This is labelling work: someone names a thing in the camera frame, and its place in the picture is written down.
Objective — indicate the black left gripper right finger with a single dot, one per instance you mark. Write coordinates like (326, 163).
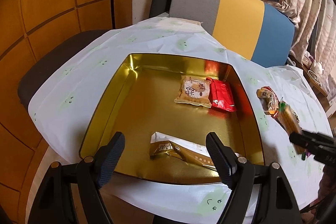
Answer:
(275, 203)

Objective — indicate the beige pastry snack pack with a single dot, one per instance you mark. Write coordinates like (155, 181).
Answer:
(194, 91)

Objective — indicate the gold tin box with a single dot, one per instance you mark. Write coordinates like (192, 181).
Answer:
(140, 100)

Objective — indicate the beige patterned curtain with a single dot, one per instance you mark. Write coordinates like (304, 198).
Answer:
(305, 14)

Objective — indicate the wooden side table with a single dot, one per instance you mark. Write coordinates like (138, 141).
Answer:
(319, 91)

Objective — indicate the grey yellow blue chair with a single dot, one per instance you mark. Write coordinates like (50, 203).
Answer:
(252, 28)

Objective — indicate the white green-patterned tablecloth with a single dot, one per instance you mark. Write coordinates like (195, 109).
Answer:
(63, 107)

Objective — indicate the white teapot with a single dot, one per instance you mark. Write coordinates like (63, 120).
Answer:
(317, 68)

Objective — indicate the red snack pack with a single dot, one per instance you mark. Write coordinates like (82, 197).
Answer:
(221, 95)

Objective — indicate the cracker sandwich snack pack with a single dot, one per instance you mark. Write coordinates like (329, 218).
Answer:
(287, 119)

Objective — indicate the clear nut snack bag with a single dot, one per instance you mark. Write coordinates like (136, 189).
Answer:
(268, 99)

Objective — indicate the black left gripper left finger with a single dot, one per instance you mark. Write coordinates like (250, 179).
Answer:
(54, 202)

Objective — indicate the gold white snack pack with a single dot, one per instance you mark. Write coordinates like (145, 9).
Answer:
(187, 151)

